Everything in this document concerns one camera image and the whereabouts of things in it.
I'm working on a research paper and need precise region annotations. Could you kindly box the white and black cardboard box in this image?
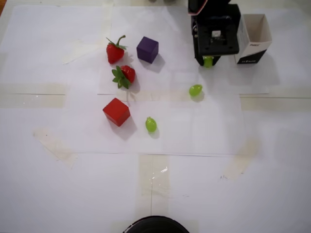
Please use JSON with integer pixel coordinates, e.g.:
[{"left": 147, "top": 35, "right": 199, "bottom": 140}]
[{"left": 234, "top": 14, "right": 272, "bottom": 65}]

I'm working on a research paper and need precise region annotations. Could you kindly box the red wooden cube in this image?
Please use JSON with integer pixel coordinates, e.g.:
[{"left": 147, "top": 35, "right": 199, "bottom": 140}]
[{"left": 102, "top": 98, "right": 131, "bottom": 127}]

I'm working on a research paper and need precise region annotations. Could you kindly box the white paper sheet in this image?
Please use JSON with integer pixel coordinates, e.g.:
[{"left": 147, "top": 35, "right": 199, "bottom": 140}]
[
  {"left": 97, "top": 5, "right": 270, "bottom": 95},
  {"left": 62, "top": 93, "right": 244, "bottom": 155}
]

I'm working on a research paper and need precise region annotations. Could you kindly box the purple wooden cube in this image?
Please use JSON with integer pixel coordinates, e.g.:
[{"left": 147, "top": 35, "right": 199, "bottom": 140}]
[{"left": 136, "top": 36, "right": 159, "bottom": 64}]

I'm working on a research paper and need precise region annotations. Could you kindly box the black round base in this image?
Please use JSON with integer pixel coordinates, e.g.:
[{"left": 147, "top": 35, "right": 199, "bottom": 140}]
[{"left": 122, "top": 216, "right": 190, "bottom": 233}]

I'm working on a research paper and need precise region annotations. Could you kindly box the red strawberry with spread leaves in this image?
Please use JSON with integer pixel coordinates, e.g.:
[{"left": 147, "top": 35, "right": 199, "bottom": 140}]
[{"left": 111, "top": 65, "right": 136, "bottom": 90}]

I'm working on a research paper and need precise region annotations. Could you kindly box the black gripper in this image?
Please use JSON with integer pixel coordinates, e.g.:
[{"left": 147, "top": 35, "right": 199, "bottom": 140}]
[{"left": 191, "top": 4, "right": 242, "bottom": 67}]

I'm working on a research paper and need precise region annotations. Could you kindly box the red strawberry with curved stem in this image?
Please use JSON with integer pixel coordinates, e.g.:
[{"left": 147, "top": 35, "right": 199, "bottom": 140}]
[{"left": 106, "top": 35, "right": 128, "bottom": 65}]

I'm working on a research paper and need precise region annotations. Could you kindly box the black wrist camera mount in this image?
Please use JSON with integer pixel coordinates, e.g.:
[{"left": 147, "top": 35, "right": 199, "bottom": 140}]
[{"left": 198, "top": 23, "right": 240, "bottom": 56}]

